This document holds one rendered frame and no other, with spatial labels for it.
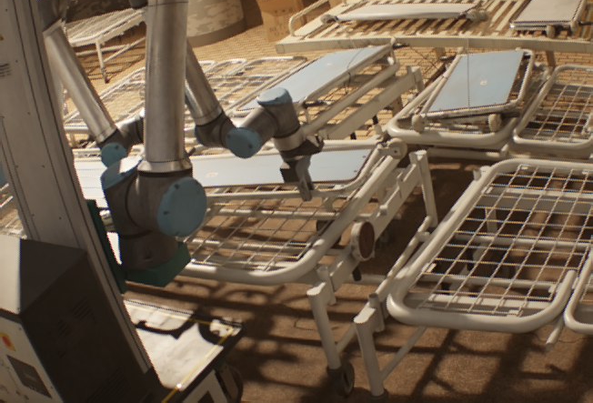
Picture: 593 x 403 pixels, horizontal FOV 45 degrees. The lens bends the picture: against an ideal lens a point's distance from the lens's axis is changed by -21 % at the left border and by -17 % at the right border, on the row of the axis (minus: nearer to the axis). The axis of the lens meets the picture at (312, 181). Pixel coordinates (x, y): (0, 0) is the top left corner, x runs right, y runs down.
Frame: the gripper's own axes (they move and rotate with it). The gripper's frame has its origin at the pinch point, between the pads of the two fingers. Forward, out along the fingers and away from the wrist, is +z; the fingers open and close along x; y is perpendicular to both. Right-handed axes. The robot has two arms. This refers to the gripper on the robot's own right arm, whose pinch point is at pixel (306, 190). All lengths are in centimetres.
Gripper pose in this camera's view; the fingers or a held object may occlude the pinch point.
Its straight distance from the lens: 250.3
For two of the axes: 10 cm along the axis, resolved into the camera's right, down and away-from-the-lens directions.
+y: -9.2, 0.4, 3.9
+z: 2.8, 7.8, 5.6
